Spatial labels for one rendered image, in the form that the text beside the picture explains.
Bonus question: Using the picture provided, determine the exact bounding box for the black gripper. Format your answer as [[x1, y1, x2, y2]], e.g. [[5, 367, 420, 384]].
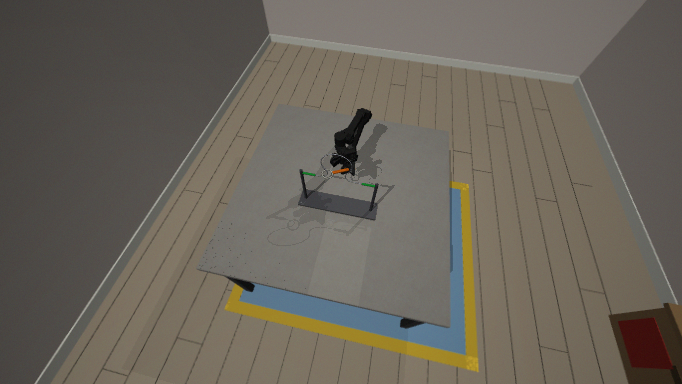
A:
[[338, 148, 356, 176]]

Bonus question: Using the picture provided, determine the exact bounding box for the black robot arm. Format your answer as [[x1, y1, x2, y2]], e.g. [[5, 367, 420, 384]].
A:
[[330, 108, 372, 167]]

